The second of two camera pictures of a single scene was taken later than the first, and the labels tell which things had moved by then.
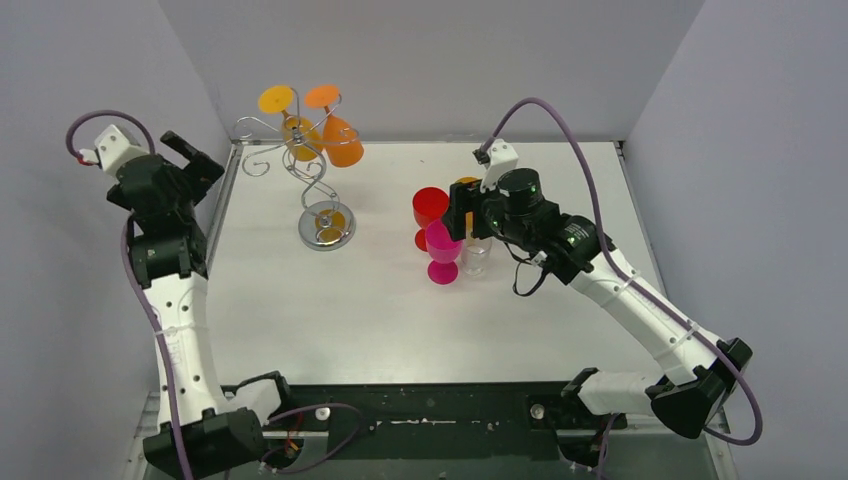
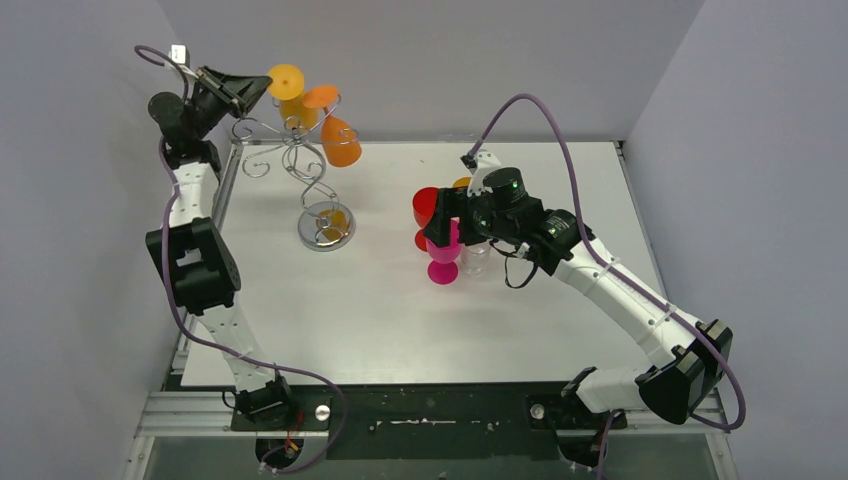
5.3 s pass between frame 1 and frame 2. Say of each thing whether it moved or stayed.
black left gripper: moved
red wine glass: stayed
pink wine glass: stayed
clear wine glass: stayed
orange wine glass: stayed
